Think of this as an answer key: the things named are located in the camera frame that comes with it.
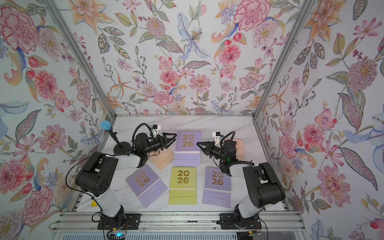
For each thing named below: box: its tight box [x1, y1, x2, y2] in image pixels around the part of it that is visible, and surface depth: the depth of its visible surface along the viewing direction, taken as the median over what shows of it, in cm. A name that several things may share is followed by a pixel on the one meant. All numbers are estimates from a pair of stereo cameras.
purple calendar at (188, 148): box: [173, 130, 202, 167], surface depth 86 cm
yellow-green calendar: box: [168, 166, 197, 205], surface depth 87 cm
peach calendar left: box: [148, 148, 174, 171], surface depth 97 cm
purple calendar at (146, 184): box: [125, 163, 168, 209], surface depth 87 cm
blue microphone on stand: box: [101, 120, 131, 155], surface depth 101 cm
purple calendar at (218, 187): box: [202, 166, 232, 208], surface depth 86 cm
